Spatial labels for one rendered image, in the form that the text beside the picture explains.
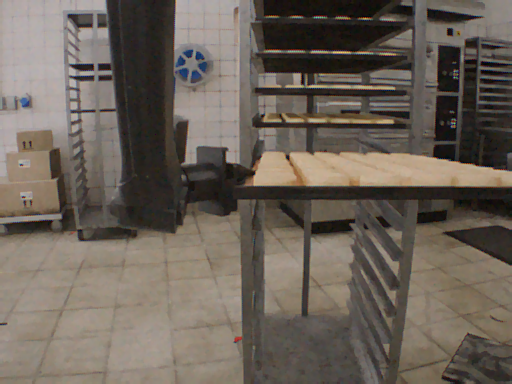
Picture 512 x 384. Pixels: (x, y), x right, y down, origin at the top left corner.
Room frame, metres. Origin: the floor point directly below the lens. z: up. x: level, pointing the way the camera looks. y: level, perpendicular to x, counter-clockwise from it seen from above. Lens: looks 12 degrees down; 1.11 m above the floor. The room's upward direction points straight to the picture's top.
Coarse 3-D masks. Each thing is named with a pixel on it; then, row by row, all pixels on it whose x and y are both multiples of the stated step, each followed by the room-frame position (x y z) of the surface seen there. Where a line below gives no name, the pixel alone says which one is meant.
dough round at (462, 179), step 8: (456, 176) 0.48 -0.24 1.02; (464, 176) 0.45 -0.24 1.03; (472, 176) 0.45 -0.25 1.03; (480, 176) 0.45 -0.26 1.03; (488, 176) 0.45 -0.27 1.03; (456, 184) 0.47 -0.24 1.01; (464, 184) 0.45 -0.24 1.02; (472, 184) 0.44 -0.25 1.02; (480, 184) 0.44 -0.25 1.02; (488, 184) 0.44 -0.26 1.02; (496, 184) 0.45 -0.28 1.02
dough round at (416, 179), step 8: (416, 176) 0.46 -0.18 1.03; (424, 176) 0.45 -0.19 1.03; (432, 176) 0.45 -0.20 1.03; (440, 176) 0.45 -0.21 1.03; (448, 176) 0.45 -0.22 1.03; (416, 184) 0.45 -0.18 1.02; (424, 184) 0.44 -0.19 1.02; (432, 184) 0.44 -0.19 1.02; (440, 184) 0.44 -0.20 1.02; (448, 184) 0.44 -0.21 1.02
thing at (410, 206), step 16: (416, 0) 1.04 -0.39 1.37; (416, 16) 1.04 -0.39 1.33; (416, 32) 1.04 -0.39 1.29; (416, 48) 1.04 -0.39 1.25; (416, 64) 1.04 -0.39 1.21; (416, 80) 1.04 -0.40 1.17; (416, 96) 1.04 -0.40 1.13; (416, 112) 1.04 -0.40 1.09; (416, 128) 1.04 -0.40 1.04; (416, 144) 1.04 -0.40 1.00; (416, 208) 1.04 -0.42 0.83; (400, 272) 1.04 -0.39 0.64; (400, 288) 1.04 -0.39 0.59; (400, 304) 1.04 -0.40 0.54; (400, 320) 1.04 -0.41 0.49; (400, 336) 1.04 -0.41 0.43; (400, 352) 1.04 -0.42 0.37
